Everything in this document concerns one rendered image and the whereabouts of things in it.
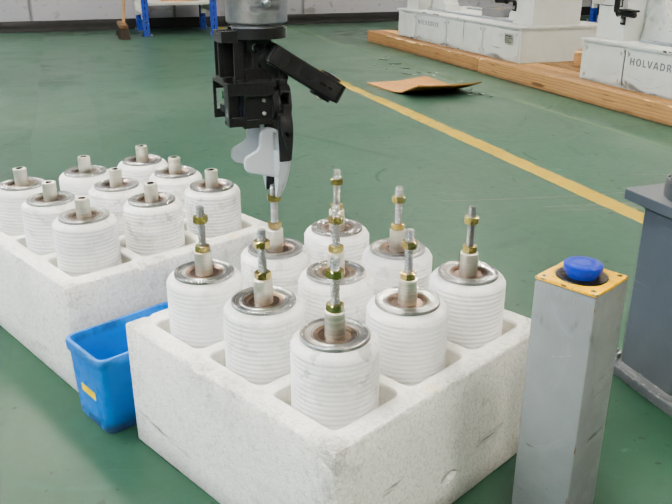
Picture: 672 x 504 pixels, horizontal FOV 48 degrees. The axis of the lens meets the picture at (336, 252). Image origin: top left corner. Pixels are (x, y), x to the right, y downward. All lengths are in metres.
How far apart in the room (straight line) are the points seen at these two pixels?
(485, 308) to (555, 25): 3.47
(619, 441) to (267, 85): 0.68
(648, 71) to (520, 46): 0.98
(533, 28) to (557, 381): 3.50
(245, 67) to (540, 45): 3.43
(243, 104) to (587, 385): 0.51
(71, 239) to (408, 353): 0.56
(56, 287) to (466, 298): 0.60
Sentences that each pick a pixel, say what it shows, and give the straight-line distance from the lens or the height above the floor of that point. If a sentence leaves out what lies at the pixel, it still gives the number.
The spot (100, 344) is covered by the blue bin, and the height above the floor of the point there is 0.09.
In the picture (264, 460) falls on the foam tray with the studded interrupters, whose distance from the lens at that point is 0.85.
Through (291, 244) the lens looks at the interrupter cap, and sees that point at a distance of 1.04.
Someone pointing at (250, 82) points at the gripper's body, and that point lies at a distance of 0.94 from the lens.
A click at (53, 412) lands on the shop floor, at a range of 1.21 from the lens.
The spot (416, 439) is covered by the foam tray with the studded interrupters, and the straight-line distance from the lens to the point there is 0.85.
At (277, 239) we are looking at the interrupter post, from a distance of 1.02.
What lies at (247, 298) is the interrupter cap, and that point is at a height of 0.25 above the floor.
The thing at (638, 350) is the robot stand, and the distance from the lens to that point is 1.26.
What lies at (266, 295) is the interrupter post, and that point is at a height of 0.26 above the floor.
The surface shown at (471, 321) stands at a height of 0.21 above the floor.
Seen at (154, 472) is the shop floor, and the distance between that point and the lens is 1.05.
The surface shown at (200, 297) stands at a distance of 0.93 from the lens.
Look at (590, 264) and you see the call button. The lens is 0.82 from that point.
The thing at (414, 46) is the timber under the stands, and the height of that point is 0.05.
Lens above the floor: 0.63
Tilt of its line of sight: 22 degrees down
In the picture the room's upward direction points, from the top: straight up
